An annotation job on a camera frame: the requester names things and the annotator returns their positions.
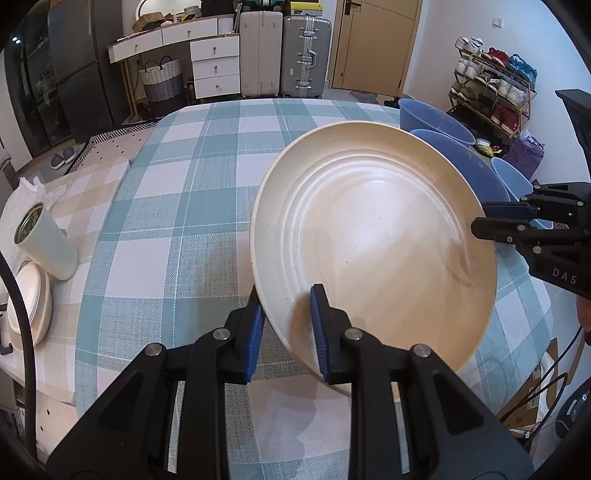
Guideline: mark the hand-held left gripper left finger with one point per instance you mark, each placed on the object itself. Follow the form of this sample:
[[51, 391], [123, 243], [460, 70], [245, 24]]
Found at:
[[255, 337]]

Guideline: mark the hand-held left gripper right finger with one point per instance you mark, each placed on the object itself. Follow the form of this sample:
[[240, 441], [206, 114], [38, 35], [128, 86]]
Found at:
[[319, 332]]

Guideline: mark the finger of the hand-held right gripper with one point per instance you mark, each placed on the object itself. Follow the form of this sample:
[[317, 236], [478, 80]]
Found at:
[[508, 209], [498, 228]]

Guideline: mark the blue bowl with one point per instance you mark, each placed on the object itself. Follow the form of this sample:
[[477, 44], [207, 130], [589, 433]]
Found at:
[[515, 184], [475, 170], [434, 122]]

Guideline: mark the person's right hand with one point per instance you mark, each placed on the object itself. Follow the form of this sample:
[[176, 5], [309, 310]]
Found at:
[[584, 318]]

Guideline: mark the purple bag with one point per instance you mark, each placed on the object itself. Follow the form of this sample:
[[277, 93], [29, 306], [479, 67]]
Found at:
[[526, 154]]

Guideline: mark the teal checked tablecloth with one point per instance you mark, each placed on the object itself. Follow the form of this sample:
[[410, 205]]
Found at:
[[175, 230]]

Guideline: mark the printed cardboard box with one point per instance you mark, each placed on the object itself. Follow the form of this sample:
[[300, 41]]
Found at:
[[526, 401]]

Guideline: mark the shoe rack with shoes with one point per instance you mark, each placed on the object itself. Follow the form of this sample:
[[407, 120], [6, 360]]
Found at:
[[498, 74]]

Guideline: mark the black round device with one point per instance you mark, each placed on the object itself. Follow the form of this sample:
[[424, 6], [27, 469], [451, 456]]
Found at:
[[575, 410]]

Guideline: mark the pair of black sneakers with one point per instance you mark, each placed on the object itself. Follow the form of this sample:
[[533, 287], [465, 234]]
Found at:
[[392, 101]]

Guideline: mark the grey floor rag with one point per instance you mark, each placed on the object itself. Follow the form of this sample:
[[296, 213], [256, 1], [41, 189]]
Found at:
[[364, 96]]

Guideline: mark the tan wooden door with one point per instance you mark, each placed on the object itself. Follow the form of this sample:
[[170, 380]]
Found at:
[[374, 41]]

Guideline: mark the pale green tumbler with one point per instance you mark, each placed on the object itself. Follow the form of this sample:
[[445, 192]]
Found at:
[[48, 249]]

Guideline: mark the stack of white dishes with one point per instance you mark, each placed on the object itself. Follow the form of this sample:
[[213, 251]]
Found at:
[[30, 309]]

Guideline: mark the beige checked cloth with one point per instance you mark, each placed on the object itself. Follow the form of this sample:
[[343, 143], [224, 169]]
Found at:
[[78, 194]]

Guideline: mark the white perforated board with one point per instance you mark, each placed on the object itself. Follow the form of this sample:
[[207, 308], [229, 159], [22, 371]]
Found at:
[[111, 152]]

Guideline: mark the black and white rug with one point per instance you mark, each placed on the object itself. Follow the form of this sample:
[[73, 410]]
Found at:
[[120, 131]]

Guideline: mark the silver suitcase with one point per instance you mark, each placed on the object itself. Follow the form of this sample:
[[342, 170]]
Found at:
[[304, 55]]

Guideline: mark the grey slippers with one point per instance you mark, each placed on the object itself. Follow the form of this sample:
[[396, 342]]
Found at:
[[62, 158]]

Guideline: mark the woven laundry basket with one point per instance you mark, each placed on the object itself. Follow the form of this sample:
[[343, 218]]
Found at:
[[164, 87]]

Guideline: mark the white crumpled plastic bag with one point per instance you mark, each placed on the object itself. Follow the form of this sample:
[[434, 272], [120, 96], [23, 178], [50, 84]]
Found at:
[[27, 194]]

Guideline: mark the white vanity desk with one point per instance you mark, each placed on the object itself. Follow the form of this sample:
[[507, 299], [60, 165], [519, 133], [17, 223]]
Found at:
[[212, 64]]

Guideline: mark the cream suitcase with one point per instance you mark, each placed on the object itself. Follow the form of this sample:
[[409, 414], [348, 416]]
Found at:
[[261, 55]]

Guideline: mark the yellow and black box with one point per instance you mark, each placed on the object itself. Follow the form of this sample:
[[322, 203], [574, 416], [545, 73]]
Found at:
[[304, 7]]

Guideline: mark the grey padded furniture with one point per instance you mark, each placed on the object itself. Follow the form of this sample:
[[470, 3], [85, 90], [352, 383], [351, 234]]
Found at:
[[5, 170]]

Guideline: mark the grey refrigerator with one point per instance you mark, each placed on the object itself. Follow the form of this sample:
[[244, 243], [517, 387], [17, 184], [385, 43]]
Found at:
[[87, 69]]

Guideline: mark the small open cardboard box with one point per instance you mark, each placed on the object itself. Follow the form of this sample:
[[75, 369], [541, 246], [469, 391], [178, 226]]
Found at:
[[147, 22]]

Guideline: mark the dark glass cabinet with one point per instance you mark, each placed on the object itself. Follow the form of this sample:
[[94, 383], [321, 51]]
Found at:
[[27, 92]]

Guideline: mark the oval mirror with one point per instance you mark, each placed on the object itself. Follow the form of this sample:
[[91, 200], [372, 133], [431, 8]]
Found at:
[[144, 7]]

